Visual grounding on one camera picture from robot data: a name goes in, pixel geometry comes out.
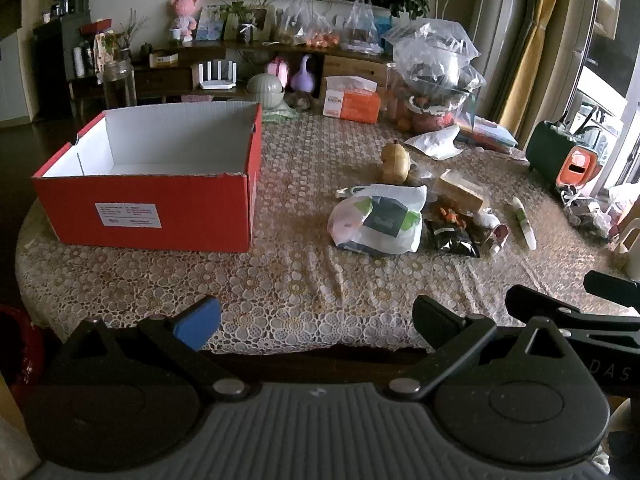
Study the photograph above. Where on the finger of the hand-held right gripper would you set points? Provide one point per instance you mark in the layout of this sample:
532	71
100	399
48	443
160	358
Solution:
615	287
590	325

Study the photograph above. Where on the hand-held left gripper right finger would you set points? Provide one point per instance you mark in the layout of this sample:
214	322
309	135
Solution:
431	319

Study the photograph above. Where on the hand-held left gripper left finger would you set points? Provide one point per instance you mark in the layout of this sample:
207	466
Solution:
197	322

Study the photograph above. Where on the dark snack packet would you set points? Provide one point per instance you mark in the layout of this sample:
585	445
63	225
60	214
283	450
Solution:
450	237

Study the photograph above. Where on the white green tube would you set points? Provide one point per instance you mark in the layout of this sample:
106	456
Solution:
524	222

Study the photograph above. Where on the white plastic bag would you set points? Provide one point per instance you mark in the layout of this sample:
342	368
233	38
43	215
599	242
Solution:
350	225

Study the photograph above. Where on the red cardboard box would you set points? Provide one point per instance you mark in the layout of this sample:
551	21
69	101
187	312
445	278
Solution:
145	210

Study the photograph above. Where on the beige packet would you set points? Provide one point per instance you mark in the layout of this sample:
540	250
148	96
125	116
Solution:
462	192

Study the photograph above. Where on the tan squash-shaped toy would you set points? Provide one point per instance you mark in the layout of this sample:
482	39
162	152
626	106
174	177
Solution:
396	162

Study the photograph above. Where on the small bag of items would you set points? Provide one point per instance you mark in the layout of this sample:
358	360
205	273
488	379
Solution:
587	212

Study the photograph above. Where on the small red packet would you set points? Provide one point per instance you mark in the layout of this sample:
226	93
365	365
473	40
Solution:
499	237

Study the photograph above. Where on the clear cotton swab pack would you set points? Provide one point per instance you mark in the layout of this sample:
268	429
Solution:
422	175

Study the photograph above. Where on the dark green appliance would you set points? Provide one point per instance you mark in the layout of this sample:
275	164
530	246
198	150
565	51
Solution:
550	155

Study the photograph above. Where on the washing machine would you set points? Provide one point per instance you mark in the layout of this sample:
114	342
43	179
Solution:
597	112

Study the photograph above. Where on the white tissue sheet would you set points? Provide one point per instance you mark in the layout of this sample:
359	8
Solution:
437	142

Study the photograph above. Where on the dark red object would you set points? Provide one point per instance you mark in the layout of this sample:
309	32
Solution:
20	350

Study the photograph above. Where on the stack of books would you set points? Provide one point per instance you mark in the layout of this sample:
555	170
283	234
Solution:
490	135

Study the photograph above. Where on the pink fruit bowl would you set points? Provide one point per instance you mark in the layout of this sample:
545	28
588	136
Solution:
432	112

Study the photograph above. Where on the folded green cloth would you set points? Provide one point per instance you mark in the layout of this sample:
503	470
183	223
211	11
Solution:
280	114

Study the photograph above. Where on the orange tissue pack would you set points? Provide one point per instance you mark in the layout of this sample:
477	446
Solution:
352	102

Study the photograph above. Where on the pale green round jar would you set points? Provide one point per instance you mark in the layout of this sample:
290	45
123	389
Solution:
265	91

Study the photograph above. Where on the white router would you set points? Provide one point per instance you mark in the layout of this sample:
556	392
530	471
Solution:
214	80

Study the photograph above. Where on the crumpled clear plastic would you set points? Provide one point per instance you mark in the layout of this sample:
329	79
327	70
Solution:
299	101

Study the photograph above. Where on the wooden low cabinet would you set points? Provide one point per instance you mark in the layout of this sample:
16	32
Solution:
165	77

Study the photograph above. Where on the glass jar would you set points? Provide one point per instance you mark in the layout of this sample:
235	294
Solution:
119	82

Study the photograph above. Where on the pink backpack-shaped toy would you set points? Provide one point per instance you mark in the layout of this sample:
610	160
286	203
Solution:
279	72

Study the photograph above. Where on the large clear plastic bag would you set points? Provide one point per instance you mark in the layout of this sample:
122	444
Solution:
432	55

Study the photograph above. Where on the yellow curtain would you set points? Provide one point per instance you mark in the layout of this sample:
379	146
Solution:
537	35

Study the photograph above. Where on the purple gourd-shaped vase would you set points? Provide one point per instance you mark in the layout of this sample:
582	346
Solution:
303	80

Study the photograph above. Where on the small cardboard box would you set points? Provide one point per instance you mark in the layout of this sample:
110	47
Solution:
163	59

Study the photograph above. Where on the floral printed bag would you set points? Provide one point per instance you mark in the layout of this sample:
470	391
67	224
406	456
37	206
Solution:
106	55

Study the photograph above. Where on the dried flowers vase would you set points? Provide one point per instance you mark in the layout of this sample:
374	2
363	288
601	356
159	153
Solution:
129	40

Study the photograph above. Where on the dark tall cabinet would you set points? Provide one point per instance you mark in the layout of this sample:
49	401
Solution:
52	65

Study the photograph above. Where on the clear plastic carrier bag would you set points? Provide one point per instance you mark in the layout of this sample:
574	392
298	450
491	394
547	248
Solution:
361	25

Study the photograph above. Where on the pink teddy doll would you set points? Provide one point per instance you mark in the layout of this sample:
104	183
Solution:
182	15

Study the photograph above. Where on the plastic bag of oranges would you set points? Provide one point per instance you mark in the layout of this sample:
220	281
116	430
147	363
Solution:
307	25

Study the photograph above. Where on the small picture frame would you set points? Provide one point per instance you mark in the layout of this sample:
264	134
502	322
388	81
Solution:
210	25

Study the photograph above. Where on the wooden frame with plant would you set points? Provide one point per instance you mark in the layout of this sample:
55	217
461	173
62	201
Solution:
250	22

